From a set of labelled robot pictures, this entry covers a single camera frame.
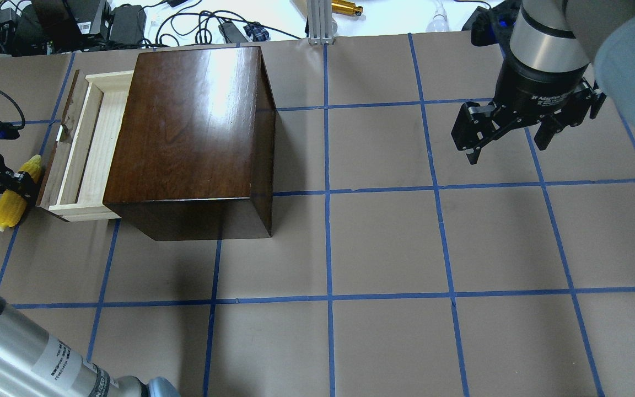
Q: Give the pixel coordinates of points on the yellow corn cob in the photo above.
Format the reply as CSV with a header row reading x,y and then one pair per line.
x,y
14,202

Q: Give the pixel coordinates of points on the aluminium frame post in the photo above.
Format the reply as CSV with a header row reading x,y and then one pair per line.
x,y
320,22

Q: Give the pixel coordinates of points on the dark wooden drawer cabinet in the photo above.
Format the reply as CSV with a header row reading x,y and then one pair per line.
x,y
194,158

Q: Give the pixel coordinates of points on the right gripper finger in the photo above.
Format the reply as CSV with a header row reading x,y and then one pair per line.
x,y
586,100
478,125

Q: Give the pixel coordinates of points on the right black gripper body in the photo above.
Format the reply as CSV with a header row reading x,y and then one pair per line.
x,y
538,85

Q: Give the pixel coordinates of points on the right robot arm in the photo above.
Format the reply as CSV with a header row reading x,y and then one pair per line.
x,y
561,61

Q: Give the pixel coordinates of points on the wooden drawer with white handle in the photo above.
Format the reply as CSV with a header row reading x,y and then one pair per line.
x,y
78,170

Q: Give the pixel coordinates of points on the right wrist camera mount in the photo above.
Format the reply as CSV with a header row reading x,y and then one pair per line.
x,y
489,26

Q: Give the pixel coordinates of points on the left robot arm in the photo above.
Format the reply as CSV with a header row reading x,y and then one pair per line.
x,y
33,362

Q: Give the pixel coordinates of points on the black power adapter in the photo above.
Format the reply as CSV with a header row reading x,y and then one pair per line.
x,y
127,24

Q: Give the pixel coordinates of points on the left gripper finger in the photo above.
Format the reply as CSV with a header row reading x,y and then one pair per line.
x,y
21,184

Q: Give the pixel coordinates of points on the brass cylinder tool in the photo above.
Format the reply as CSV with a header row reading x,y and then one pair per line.
x,y
346,8

